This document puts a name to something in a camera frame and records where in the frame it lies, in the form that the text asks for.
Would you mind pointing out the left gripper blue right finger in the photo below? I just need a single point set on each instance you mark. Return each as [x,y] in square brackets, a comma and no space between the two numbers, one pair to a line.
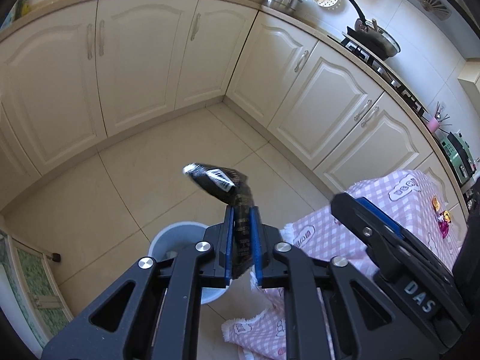
[332,310]

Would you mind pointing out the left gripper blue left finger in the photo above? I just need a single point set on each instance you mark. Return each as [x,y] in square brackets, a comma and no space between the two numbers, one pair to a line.
[152,310]

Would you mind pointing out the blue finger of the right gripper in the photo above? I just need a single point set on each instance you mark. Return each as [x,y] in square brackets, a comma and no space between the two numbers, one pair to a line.
[395,227]
[409,273]

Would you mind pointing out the black snack wrapper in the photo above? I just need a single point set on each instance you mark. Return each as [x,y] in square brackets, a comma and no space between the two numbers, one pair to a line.
[230,187]

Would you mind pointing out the blue trash bin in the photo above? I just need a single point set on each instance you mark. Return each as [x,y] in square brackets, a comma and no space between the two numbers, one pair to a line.
[180,247]

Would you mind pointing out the magenta candy wrapper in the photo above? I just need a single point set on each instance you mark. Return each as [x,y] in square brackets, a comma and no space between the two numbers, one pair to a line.
[444,218]

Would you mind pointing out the green electric cooker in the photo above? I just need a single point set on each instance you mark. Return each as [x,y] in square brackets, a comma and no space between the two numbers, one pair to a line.
[457,152]

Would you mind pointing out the pink utensil holder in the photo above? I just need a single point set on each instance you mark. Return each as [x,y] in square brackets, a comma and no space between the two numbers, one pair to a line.
[433,125]

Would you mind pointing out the pink checkered tablecloth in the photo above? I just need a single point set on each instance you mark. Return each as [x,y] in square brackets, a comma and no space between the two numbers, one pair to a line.
[410,197]

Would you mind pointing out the green patterned door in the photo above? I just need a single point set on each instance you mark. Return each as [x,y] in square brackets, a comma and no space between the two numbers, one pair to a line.
[30,297]

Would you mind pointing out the black gas stove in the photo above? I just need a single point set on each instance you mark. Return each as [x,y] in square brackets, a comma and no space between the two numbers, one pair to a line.
[375,63]

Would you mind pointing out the black wok with lid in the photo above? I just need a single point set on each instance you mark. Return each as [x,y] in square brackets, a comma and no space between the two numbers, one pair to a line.
[370,35]

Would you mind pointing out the cream lower cabinets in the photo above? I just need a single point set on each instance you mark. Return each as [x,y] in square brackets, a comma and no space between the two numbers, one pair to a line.
[79,74]

